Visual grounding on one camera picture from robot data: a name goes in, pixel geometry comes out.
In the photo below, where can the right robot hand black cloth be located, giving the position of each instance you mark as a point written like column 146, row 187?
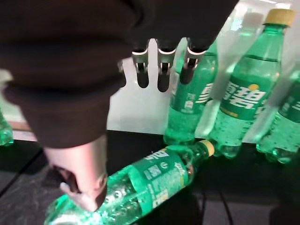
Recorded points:
column 70, row 70

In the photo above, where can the clear plastic shelf divider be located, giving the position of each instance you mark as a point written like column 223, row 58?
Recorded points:
column 211, row 110
column 269, row 110

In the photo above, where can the green soda bottle yellow cap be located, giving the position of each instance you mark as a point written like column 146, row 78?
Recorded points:
column 243, row 93

